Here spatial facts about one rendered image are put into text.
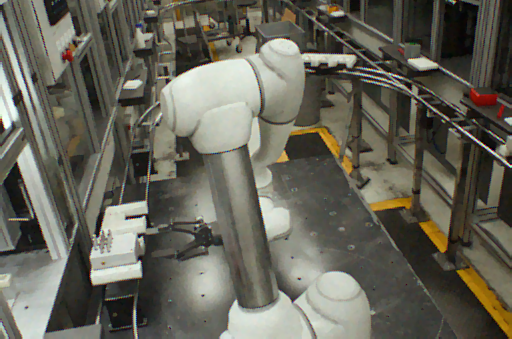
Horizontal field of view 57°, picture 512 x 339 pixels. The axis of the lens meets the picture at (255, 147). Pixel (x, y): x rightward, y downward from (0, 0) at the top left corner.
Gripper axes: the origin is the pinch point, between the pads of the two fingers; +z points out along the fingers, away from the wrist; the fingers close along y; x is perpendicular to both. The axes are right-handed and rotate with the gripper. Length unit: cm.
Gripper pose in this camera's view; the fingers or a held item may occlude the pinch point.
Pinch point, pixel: (157, 242)
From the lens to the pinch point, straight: 148.3
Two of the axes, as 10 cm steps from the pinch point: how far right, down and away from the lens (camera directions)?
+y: -0.9, -8.9, -4.5
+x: 1.4, 4.4, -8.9
